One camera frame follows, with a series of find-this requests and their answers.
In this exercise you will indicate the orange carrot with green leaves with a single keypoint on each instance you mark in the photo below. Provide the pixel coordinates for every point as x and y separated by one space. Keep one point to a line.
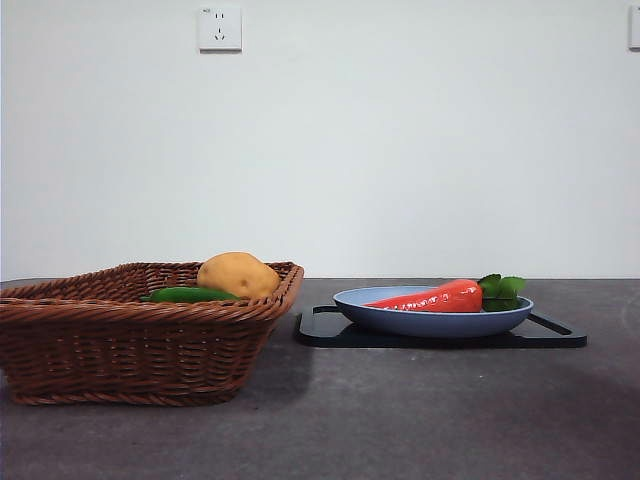
440 300

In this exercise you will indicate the blue round plate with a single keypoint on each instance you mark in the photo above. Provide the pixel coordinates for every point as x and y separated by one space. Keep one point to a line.
430 322

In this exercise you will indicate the yellow-brown potato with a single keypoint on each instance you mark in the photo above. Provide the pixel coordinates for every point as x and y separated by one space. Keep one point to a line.
235 275

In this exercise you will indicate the black rectangular tray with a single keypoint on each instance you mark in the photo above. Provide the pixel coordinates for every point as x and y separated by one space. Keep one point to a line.
320 335

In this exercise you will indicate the green pepper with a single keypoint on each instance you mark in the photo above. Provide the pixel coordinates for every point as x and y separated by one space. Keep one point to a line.
190 294

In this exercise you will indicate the brown wicker basket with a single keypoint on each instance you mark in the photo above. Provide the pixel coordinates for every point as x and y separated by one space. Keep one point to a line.
125 350

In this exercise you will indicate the white wall socket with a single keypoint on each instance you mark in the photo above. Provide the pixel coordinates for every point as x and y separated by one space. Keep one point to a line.
220 28

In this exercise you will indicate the white wall plate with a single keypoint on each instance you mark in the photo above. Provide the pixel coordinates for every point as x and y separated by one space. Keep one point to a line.
635 28

